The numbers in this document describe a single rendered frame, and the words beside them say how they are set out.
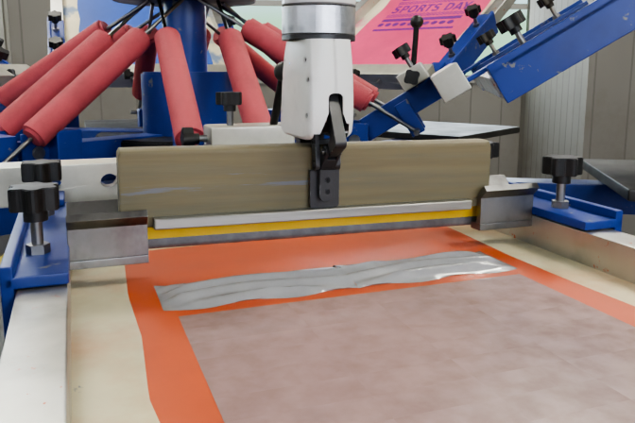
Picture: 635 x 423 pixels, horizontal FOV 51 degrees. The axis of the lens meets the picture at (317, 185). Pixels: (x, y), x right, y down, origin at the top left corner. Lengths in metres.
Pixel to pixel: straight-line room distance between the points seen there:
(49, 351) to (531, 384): 0.31
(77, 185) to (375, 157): 0.39
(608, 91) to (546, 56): 3.03
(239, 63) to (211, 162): 0.63
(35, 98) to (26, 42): 3.13
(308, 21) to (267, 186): 0.17
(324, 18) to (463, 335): 0.32
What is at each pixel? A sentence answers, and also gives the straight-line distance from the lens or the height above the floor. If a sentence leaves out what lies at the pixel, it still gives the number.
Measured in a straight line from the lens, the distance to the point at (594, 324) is 0.60.
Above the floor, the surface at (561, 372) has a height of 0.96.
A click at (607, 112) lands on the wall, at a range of 4.17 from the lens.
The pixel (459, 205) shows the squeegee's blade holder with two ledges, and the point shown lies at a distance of 0.76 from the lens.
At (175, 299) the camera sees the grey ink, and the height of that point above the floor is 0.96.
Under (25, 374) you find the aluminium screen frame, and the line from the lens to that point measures 0.42.
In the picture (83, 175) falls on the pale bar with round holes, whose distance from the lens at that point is 0.89.
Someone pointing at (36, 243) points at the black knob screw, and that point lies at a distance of 0.63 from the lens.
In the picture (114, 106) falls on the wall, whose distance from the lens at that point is 4.41.
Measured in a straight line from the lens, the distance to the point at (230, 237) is 0.69.
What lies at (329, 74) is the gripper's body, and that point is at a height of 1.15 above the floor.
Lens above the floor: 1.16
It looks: 10 degrees down
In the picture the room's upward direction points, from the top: straight up
